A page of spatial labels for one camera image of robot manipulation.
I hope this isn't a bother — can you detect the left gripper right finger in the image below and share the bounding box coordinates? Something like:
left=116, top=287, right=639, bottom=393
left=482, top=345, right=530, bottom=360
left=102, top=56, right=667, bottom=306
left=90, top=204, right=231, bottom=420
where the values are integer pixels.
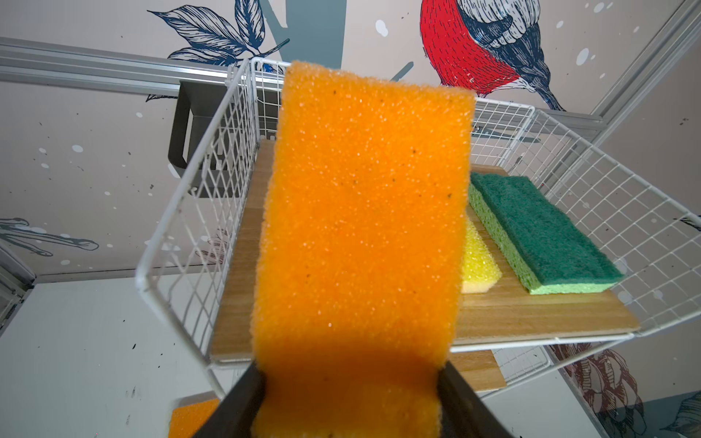
left=437, top=361, right=513, bottom=438

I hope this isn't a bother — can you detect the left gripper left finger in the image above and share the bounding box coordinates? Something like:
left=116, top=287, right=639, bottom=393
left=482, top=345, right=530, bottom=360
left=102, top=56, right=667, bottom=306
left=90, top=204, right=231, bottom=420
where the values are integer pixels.
left=194, top=362, right=266, bottom=438

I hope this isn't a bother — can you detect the yellow sponge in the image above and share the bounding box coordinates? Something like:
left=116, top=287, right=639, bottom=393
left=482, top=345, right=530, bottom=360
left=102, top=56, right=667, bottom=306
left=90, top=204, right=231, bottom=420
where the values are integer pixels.
left=462, top=218, right=502, bottom=294

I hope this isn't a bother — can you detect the orange sponge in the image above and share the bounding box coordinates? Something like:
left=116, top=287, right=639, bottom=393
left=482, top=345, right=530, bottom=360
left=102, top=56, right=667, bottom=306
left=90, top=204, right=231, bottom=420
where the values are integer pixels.
left=168, top=399, right=220, bottom=438
left=251, top=62, right=476, bottom=437

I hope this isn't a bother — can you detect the dark green sponge carried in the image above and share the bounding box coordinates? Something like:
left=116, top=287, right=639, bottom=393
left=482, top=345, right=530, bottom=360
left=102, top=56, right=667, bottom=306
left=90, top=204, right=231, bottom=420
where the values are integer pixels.
left=469, top=173, right=624, bottom=295

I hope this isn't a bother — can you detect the middle wooden shelf board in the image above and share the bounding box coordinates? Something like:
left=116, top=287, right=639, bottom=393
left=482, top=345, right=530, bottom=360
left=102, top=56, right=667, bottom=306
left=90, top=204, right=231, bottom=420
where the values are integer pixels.
left=448, top=350, right=507, bottom=392

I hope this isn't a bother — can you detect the black box behind shelf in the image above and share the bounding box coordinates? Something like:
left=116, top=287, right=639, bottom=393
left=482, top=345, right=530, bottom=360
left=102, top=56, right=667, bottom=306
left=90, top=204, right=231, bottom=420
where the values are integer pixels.
left=167, top=75, right=279, bottom=208

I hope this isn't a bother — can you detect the white wire three-tier shelf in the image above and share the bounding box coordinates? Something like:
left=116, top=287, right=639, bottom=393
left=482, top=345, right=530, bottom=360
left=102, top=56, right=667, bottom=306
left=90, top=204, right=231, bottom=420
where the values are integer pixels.
left=136, top=58, right=700, bottom=397

